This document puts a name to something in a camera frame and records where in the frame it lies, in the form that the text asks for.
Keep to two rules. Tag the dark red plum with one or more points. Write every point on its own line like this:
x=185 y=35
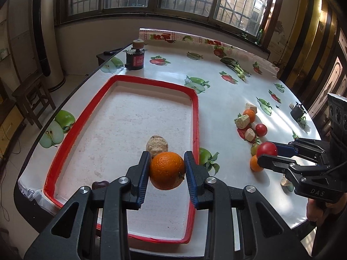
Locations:
x=99 y=185

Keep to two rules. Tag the beige bread chunk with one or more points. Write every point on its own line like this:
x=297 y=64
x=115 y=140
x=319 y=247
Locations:
x=249 y=134
x=251 y=107
x=242 y=121
x=157 y=144
x=285 y=181

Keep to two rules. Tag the red tomato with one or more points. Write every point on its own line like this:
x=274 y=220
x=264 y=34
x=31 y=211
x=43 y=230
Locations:
x=261 y=129
x=267 y=149

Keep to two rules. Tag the wooden stool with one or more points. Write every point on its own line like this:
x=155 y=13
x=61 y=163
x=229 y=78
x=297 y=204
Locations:
x=29 y=92

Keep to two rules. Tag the person's right hand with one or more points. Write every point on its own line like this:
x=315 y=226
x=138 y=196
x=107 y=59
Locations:
x=314 y=212

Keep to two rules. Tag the orange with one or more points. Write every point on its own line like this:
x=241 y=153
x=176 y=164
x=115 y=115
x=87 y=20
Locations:
x=167 y=170
x=250 y=116
x=255 y=164

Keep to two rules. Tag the green bottle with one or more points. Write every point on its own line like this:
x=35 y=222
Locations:
x=260 y=35

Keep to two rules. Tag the red rimmed white tray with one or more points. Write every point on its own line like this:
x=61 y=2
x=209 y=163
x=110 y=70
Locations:
x=108 y=119

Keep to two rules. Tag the green bok choy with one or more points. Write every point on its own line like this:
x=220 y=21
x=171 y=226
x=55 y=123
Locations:
x=235 y=66

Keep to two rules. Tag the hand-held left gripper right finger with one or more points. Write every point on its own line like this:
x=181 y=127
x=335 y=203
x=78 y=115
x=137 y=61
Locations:
x=190 y=180

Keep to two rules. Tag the small green fruit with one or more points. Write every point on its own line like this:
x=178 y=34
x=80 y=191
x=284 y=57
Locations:
x=253 y=149

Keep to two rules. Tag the dark side table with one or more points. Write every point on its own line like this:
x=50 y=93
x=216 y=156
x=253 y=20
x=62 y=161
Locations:
x=108 y=57

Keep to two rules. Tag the white tower air conditioner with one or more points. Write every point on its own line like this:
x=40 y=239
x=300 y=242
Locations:
x=40 y=32

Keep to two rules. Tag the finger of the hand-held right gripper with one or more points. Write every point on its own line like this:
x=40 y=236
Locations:
x=273 y=162
x=286 y=149

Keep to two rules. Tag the fruit print tablecloth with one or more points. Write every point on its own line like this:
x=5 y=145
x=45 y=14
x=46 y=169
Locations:
x=168 y=78

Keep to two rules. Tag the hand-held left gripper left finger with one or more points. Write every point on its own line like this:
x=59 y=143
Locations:
x=144 y=180

